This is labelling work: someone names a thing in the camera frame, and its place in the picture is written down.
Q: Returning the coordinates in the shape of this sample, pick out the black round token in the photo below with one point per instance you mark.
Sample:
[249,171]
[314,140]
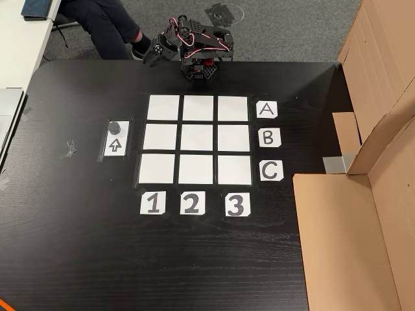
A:
[114,127]

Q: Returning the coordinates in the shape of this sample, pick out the white nine-square grid sheet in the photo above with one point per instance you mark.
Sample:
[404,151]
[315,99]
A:
[196,137]

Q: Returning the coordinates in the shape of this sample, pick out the red black bar clamp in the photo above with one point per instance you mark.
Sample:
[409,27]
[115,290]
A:
[208,62]

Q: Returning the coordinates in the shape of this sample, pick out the person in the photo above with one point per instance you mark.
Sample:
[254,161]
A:
[97,26]

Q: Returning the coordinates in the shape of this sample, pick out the grey metal leg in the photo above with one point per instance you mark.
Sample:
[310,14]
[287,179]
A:
[66,24]

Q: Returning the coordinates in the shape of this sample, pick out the white arrow paper sheet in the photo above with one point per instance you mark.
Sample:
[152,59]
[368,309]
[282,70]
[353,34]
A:
[116,153]

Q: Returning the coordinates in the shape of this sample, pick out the paper sheet letter A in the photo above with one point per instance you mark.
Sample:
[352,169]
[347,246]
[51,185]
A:
[266,110]

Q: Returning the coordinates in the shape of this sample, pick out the dark blue notebook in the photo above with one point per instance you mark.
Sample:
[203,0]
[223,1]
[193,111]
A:
[35,9]

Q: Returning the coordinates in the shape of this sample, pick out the crumpled clear tape piece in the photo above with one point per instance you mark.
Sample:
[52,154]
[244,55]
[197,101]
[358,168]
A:
[68,149]

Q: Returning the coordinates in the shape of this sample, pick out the paper sheet letter B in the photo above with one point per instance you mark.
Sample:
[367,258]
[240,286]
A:
[269,137]

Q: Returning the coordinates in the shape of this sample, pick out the white desk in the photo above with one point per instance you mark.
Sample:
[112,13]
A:
[19,48]

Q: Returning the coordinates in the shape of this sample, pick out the grey tape piece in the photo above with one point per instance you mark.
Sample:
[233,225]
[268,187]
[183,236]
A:
[4,183]
[28,113]

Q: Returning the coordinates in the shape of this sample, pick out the paper sheet number 1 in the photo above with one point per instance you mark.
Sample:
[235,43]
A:
[152,203]

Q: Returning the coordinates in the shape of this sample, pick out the paper sheet number 2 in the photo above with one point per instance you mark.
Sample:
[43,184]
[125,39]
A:
[192,203]

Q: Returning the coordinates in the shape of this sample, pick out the paper sheet letter C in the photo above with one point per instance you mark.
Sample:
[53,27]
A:
[271,171]

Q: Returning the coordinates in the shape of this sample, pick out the paper sheet number 3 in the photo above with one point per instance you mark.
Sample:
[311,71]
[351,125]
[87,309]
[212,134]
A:
[237,204]

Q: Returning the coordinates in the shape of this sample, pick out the grey tape strip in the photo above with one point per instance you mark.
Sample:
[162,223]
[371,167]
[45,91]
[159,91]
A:
[334,165]

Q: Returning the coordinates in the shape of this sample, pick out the large brown cardboard screen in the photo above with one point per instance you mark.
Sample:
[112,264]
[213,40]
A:
[340,243]

